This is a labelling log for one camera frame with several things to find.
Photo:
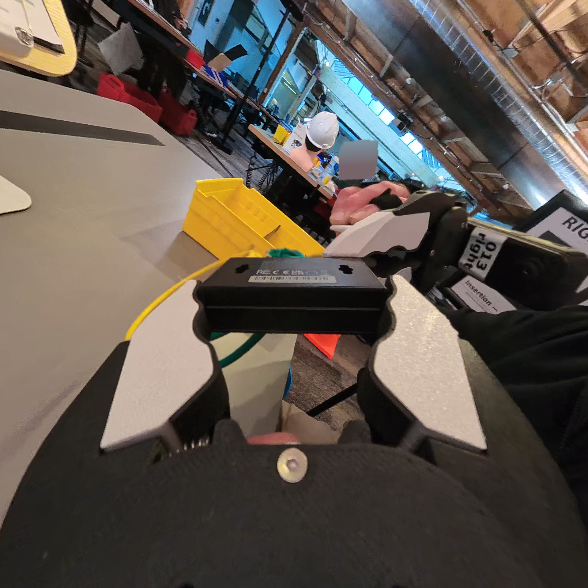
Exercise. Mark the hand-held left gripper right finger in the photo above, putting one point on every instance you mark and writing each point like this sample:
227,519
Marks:
427,367

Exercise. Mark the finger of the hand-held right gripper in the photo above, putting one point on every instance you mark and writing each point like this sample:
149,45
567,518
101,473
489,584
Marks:
386,232

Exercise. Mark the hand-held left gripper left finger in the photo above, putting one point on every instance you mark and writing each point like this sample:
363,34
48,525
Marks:
156,367

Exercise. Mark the black ethernet switch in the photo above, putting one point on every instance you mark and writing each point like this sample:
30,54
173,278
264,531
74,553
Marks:
294,298

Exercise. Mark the yellow storage bin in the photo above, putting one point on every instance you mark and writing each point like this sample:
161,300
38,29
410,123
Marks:
229,216

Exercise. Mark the person's right forearm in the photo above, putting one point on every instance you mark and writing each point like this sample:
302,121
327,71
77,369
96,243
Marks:
528,358

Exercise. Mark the person's right hand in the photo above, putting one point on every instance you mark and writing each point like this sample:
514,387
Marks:
353,202

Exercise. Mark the white paper label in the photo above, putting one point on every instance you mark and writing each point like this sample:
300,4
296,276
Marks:
482,296

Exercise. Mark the framed marker sign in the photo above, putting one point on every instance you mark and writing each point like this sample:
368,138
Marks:
560,220

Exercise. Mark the white hard hat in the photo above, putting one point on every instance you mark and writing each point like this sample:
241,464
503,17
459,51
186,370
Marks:
322,131

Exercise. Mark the white document stand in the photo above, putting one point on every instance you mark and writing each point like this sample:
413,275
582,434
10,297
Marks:
11,195

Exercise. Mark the red storage bin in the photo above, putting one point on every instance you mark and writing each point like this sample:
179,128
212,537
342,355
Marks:
128,99
177,115

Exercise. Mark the silver air duct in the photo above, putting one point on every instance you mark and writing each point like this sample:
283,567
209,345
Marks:
459,92

